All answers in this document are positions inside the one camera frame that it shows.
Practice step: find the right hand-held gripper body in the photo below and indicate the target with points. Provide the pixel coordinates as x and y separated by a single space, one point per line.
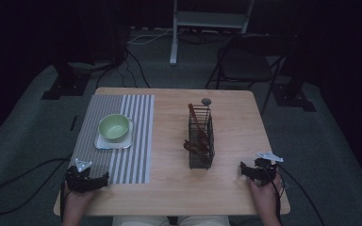
265 171

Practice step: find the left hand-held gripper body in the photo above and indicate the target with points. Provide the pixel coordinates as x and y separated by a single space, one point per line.
77 180

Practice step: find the white square plate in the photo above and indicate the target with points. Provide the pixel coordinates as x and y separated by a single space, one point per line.
113 146

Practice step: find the grey white striped placemat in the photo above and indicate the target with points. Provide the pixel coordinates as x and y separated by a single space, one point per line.
138 141

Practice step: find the green bowl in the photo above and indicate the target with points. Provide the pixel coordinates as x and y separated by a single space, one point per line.
114 127

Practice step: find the small black floor object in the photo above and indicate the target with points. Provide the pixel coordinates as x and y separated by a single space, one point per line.
73 123

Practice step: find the brown wooden spoon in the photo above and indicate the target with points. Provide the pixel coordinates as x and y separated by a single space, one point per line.
191 147

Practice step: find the brown wooden chopsticks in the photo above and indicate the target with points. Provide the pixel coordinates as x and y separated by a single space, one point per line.
194 117

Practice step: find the grey metal spoon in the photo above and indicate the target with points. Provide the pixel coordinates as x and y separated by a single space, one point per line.
206 101

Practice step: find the black stand base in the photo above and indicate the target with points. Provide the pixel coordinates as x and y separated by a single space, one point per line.
292 97
65 86

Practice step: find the person's legs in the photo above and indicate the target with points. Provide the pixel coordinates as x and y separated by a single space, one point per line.
169 221

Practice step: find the black folding chair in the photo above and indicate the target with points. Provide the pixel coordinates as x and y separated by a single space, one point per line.
245 67

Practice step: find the white metal stand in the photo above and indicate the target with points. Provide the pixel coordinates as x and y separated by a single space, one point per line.
173 47

